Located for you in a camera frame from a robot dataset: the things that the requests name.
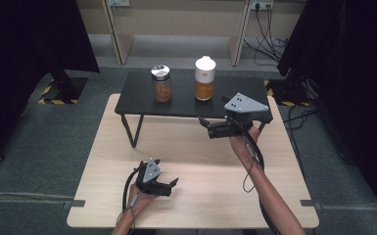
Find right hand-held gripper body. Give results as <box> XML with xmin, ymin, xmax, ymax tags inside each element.
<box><xmin>207</xmin><ymin>92</ymin><xmax>270</xmax><ymax>140</ymax></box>

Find black stand base striped tape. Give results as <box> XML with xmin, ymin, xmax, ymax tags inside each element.
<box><xmin>38</xmin><ymin>70</ymin><xmax>89</xmax><ymax>106</ymax></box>
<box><xmin>263</xmin><ymin>77</ymin><xmax>312</xmax><ymax>108</ymax></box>

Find person's right hand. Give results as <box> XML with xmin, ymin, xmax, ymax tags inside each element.
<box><xmin>229</xmin><ymin>125</ymin><xmax>262</xmax><ymax>165</ymax></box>

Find right hand-held gripper black cable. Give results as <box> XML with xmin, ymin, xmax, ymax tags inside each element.
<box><xmin>229</xmin><ymin>117</ymin><xmax>284</xmax><ymax>235</ymax></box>

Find black shelf with metal legs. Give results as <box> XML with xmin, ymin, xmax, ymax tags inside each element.
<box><xmin>114</xmin><ymin>71</ymin><xmax>274</xmax><ymax>155</ymax></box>

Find black cables at wall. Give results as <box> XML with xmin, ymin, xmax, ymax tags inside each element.
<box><xmin>244</xmin><ymin>3</ymin><xmax>289</xmax><ymax>67</ymax></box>

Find person's left hand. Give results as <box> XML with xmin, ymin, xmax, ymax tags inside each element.
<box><xmin>126</xmin><ymin>183</ymin><xmax>158</xmax><ymax>214</ymax></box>

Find hand-held gripper black cable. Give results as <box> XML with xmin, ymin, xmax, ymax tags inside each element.
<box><xmin>229</xmin><ymin>117</ymin><xmax>284</xmax><ymax>235</ymax></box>
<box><xmin>121</xmin><ymin>164</ymin><xmax>145</xmax><ymax>213</ymax></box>

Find glass jar white lid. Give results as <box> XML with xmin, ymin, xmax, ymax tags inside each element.
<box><xmin>194</xmin><ymin>55</ymin><xmax>217</xmax><ymax>102</ymax></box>

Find grey tape strip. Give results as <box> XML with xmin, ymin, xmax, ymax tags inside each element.
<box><xmin>63</xmin><ymin>199</ymin><xmax>86</xmax><ymax>210</ymax></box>
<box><xmin>300</xmin><ymin>199</ymin><xmax>323</xmax><ymax>210</ymax></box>

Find black curtain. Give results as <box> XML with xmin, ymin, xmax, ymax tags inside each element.
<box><xmin>0</xmin><ymin>0</ymin><xmax>101</xmax><ymax>169</ymax></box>
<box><xmin>277</xmin><ymin>0</ymin><xmax>377</xmax><ymax>223</ymax></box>

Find left hand-held gripper black cable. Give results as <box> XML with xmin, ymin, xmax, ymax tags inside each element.
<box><xmin>121</xmin><ymin>164</ymin><xmax>145</xmax><ymax>213</ymax></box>

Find beige desk side panel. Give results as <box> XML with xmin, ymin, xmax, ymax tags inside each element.
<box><xmin>227</xmin><ymin>0</ymin><xmax>254</xmax><ymax>68</ymax></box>
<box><xmin>101</xmin><ymin>0</ymin><xmax>135</xmax><ymax>66</ymax></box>

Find glass spice jar silver lid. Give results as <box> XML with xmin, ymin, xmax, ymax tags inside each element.
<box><xmin>150</xmin><ymin>65</ymin><xmax>173</xmax><ymax>104</ymax></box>

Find black cable on floor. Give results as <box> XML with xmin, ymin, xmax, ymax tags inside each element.
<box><xmin>282</xmin><ymin>104</ymin><xmax>319</xmax><ymax>184</ymax></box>

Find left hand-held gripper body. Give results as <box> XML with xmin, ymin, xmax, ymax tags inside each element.
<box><xmin>134</xmin><ymin>159</ymin><xmax>173</xmax><ymax>198</ymax></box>

